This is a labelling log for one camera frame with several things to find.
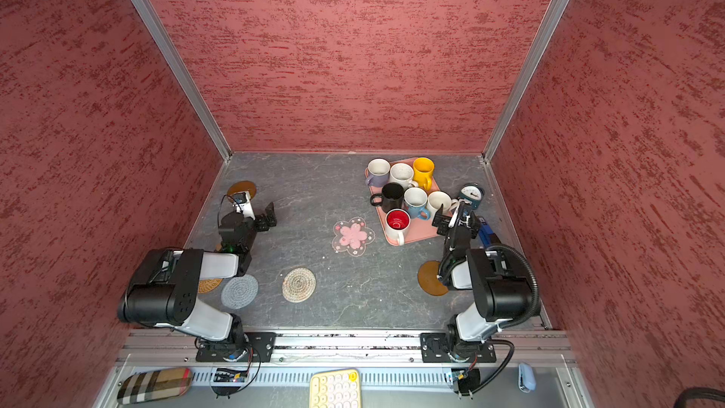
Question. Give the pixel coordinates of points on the red inside white mug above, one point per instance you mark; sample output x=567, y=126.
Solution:
x=396, y=225

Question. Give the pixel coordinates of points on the pink flower coaster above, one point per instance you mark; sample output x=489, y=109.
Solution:
x=352, y=236

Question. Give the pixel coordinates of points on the beige woven round coaster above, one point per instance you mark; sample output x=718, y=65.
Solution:
x=298, y=285

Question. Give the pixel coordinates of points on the white mug right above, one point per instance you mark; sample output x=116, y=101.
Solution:
x=439, y=201

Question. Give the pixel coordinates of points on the black mug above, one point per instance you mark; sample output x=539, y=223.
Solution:
x=390, y=198

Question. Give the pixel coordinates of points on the pink tray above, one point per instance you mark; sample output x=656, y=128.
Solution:
x=419, y=229

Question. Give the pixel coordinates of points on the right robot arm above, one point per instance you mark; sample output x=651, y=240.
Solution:
x=505, y=290

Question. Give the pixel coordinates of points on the white mug back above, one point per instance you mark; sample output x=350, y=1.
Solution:
x=402, y=174

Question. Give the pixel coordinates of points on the grey round coaster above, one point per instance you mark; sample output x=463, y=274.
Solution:
x=240, y=292

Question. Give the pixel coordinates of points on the yellow keypad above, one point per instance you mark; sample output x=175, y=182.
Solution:
x=338, y=388

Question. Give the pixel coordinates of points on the blue mug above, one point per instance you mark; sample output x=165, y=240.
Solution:
x=415, y=203

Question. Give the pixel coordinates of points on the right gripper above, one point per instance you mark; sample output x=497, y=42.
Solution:
x=448, y=221

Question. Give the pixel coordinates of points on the blue stapler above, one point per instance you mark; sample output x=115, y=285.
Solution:
x=487, y=235

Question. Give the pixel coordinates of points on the purple mug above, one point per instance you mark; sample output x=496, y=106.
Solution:
x=378, y=173

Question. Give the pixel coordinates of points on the yellow mug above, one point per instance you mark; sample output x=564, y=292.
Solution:
x=423, y=169

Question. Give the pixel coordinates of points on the dark glossy brown coaster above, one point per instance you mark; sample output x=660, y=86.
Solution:
x=243, y=189

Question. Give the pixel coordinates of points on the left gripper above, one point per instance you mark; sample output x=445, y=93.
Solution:
x=263, y=220

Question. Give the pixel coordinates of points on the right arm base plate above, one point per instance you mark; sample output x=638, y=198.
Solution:
x=438, y=347

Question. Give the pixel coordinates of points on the black cable corner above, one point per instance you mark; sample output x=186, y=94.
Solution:
x=699, y=393

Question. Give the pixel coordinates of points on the brown wooden round coaster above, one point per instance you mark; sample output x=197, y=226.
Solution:
x=427, y=278

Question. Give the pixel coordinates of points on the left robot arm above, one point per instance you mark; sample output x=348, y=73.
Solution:
x=163, y=291

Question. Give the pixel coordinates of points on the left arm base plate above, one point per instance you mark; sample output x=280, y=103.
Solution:
x=260, y=347

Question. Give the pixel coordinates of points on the plaid glasses case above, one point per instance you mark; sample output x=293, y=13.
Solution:
x=155, y=385

